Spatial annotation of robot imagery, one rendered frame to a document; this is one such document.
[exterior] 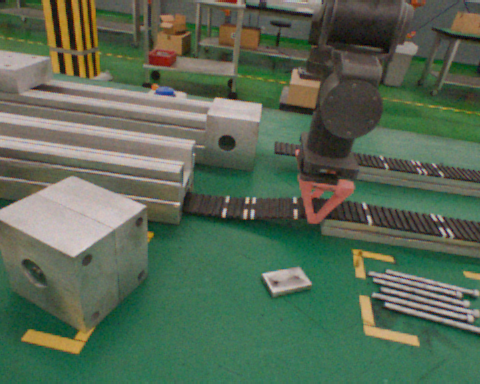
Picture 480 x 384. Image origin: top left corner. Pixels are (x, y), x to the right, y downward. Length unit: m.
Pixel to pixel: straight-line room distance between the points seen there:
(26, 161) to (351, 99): 0.41
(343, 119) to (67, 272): 0.28
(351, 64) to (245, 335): 0.27
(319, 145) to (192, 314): 0.24
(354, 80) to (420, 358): 0.28
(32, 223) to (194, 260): 0.18
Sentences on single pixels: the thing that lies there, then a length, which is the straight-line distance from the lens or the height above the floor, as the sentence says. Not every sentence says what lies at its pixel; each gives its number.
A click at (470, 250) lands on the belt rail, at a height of 0.79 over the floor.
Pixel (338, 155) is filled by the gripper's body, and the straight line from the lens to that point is 0.45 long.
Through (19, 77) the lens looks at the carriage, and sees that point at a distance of 0.73.
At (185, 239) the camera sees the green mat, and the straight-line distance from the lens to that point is 0.47.
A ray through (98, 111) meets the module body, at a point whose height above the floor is 0.85.
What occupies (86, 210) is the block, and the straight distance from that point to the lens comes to 0.36.
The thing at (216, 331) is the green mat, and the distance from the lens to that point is 0.38.
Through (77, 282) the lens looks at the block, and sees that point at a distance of 0.33.
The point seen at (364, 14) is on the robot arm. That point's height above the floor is 1.06.
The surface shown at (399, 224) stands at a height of 0.81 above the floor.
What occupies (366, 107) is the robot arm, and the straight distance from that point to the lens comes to 0.36.
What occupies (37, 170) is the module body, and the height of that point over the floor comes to 0.84.
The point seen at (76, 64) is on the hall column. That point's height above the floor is 0.19.
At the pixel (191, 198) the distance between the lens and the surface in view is 0.54.
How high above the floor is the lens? 1.08
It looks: 31 degrees down
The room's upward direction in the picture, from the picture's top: 8 degrees clockwise
